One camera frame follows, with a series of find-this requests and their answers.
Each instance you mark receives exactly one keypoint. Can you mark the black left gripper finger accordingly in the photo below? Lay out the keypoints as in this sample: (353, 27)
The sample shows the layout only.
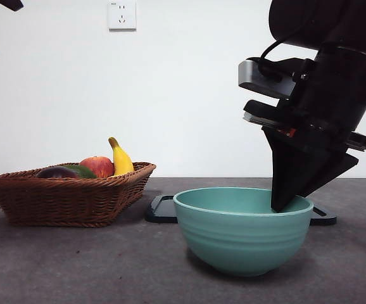
(12, 3)

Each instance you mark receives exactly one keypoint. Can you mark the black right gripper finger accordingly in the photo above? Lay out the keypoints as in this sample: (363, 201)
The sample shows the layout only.
(338, 168)
(290, 168)

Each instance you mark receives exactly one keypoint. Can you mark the teal ribbed bowl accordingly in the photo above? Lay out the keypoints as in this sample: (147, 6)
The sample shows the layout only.
(243, 240)

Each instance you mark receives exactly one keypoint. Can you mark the dark purple plum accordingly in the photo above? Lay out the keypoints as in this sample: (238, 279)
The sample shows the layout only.
(56, 173)

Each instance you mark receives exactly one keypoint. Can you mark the black rectangular tray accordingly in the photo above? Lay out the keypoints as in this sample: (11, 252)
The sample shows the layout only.
(159, 210)

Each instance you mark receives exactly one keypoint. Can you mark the yellow banana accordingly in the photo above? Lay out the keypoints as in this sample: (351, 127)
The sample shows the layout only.
(121, 161)

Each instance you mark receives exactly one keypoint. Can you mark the green avocado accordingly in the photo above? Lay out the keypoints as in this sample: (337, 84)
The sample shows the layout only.
(85, 171)

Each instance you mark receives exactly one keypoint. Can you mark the red yellow apple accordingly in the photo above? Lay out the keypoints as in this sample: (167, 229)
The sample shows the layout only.
(100, 166)

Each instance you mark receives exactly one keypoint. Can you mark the brown wicker basket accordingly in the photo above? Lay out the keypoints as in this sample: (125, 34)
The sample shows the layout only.
(59, 202)

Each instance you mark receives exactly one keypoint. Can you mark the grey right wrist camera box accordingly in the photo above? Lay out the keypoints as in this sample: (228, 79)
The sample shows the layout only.
(249, 74)

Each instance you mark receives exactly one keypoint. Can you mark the white wall power socket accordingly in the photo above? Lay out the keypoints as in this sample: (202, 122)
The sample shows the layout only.
(122, 19)

